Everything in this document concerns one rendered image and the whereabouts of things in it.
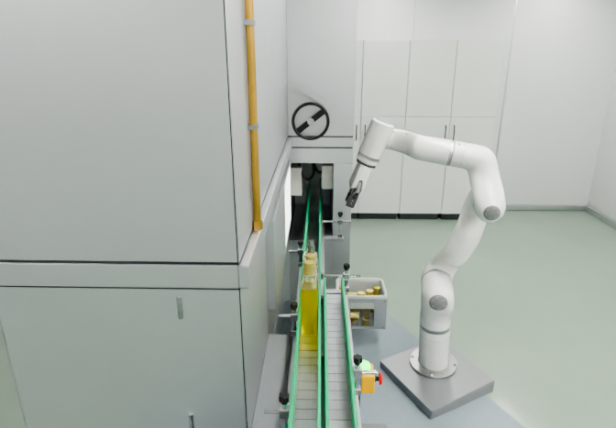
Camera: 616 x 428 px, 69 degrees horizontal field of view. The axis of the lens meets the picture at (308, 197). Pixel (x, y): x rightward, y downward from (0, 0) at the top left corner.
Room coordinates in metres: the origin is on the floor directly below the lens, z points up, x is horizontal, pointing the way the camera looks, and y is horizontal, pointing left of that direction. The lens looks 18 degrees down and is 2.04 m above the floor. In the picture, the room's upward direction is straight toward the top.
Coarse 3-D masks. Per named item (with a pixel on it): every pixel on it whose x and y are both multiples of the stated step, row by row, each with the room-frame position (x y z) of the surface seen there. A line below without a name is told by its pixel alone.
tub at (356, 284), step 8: (336, 280) 1.87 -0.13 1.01; (344, 280) 1.90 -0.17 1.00; (352, 280) 1.90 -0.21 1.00; (360, 280) 1.90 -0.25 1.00; (368, 280) 1.90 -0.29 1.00; (376, 280) 1.89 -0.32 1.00; (336, 288) 1.81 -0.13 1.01; (352, 288) 1.89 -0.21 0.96; (360, 288) 1.89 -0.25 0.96; (368, 288) 1.89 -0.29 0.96; (384, 288) 1.81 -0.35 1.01; (352, 296) 1.74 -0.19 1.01; (360, 296) 1.74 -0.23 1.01; (368, 296) 1.74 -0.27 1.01; (376, 296) 1.73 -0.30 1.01; (384, 296) 1.74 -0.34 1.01
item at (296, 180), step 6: (294, 168) 2.68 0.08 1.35; (300, 168) 2.68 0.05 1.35; (324, 168) 2.65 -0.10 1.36; (330, 168) 2.65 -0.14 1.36; (294, 174) 2.68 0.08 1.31; (300, 174) 2.68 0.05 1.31; (324, 174) 2.65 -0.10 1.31; (330, 174) 2.65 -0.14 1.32; (294, 180) 2.68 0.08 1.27; (300, 180) 2.68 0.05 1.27; (324, 180) 2.65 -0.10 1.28; (330, 180) 2.65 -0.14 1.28; (294, 186) 2.68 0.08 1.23; (300, 186) 2.68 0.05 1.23; (324, 186) 2.65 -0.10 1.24; (330, 186) 2.65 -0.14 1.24; (294, 192) 2.68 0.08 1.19; (300, 192) 2.68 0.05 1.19
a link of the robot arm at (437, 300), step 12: (432, 276) 1.54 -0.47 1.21; (444, 276) 1.54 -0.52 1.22; (432, 288) 1.47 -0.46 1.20; (444, 288) 1.46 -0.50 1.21; (432, 300) 1.44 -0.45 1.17; (444, 300) 1.43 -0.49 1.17; (420, 312) 1.54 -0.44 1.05; (432, 312) 1.46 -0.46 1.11; (444, 312) 1.45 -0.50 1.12; (420, 324) 1.56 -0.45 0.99; (432, 324) 1.50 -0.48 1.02; (444, 324) 1.50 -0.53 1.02
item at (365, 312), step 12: (348, 300) 1.74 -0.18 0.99; (360, 300) 1.74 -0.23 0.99; (372, 300) 1.74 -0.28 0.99; (384, 300) 1.73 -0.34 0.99; (360, 312) 1.74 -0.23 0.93; (372, 312) 1.74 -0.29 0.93; (384, 312) 1.73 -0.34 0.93; (360, 324) 1.74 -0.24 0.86; (372, 324) 1.74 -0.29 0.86; (384, 324) 1.73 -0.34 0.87
